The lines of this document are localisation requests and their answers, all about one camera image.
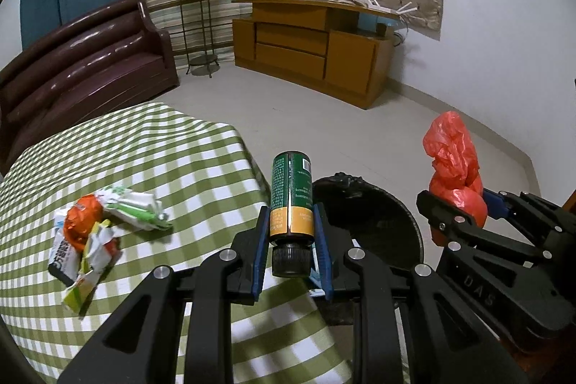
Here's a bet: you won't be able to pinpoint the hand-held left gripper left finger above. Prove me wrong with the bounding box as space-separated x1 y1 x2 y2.
56 204 273 384

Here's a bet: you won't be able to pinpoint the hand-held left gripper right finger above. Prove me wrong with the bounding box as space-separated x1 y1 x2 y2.
312 202 530 384

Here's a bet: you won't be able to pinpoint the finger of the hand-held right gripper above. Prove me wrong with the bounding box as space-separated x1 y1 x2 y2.
483 190 576 250
416 190 555 268

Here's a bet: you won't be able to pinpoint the black lined trash bin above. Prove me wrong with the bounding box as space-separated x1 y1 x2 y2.
310 172 426 327

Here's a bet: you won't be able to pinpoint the red plastic bag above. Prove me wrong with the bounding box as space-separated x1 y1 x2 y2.
422 110 489 249

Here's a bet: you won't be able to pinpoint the green bottle black cap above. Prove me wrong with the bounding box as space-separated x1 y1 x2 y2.
269 150 315 278

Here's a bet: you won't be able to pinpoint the green checkered tablecloth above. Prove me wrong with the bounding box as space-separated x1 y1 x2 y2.
0 101 413 384

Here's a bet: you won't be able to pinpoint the white green crumpled wrapper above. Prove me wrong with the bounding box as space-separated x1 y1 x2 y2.
101 185 174 233

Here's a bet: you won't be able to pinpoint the yellow green wrapper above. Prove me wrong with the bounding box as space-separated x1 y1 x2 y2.
63 220 122 315

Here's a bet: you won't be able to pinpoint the orange wrapper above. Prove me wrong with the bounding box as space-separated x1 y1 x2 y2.
63 194 105 252

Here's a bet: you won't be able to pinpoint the black white packet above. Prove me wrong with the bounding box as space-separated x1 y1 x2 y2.
47 206 86 288

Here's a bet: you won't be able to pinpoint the black metal plant stand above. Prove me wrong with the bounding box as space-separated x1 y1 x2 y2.
177 0 221 79

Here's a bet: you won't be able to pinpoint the wooden cabinet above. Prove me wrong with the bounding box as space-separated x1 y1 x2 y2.
231 0 401 110

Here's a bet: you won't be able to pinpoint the white router with antennas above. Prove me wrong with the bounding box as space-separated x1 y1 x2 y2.
360 0 419 19

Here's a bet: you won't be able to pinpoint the dark red leather sofa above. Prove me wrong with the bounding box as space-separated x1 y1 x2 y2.
0 0 181 178

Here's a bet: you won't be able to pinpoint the white cables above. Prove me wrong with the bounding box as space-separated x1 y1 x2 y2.
391 17 413 48

